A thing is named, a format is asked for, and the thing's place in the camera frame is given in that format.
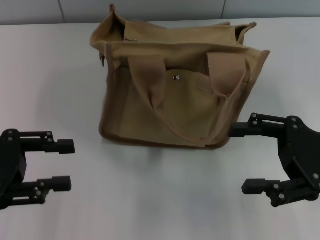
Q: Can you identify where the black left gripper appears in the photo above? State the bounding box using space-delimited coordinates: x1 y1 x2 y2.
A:
0 128 76 205

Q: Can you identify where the khaki canvas food bag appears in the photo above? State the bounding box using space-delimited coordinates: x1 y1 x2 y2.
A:
90 3 272 151

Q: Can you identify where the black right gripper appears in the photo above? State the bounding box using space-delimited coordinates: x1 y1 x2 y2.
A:
229 112 320 208

